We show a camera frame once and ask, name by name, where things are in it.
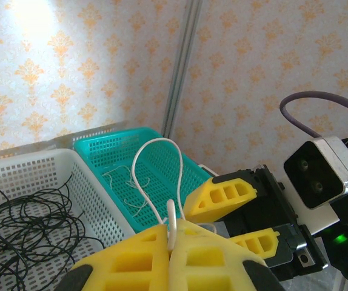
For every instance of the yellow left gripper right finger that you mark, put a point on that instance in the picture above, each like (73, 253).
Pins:
(210, 266)

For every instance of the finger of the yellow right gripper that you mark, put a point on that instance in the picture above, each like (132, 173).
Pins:
(198, 212)
(266, 250)

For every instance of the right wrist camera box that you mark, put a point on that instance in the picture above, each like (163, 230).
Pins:
(310, 175)

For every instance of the white plastic basket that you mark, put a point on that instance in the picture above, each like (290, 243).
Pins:
(40, 163)

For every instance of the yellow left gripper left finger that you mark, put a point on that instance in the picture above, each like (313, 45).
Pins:
(125, 266)

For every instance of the aluminium frame post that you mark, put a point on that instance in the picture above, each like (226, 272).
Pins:
(183, 60)

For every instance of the teal plastic basket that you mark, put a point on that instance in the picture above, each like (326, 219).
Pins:
(110, 145)

